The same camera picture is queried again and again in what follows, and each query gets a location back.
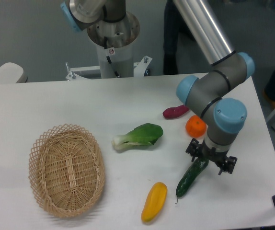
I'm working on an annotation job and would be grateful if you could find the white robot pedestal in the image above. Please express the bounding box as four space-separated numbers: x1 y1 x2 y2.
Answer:
66 11 152 81

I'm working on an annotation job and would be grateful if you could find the person in dark trousers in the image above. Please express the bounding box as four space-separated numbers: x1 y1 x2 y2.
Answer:
163 0 195 75

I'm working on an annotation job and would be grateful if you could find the purple sweet potato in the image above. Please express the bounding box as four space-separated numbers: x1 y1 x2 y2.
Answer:
162 105 189 119

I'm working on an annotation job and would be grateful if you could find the white chair armrest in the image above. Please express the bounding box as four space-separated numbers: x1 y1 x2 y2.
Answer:
0 62 28 85

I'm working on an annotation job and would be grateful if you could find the orange mandarin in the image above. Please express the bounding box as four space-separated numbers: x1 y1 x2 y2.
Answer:
185 115 206 138

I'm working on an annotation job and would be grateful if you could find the woven wicker basket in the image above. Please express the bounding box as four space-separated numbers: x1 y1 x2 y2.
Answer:
28 124 105 218

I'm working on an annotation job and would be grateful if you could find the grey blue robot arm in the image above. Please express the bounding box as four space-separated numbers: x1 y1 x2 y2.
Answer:
61 0 255 173

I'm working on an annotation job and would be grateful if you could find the green bok choy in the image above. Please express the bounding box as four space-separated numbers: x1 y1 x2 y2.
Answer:
112 123 163 150

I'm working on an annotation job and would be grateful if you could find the yellow squash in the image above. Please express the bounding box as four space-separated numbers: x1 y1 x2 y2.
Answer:
141 182 168 222

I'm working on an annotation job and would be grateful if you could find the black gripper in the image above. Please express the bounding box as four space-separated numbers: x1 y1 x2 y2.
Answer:
185 138 238 175

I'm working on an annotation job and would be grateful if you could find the green cucumber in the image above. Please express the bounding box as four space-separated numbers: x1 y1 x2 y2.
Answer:
175 158 209 204

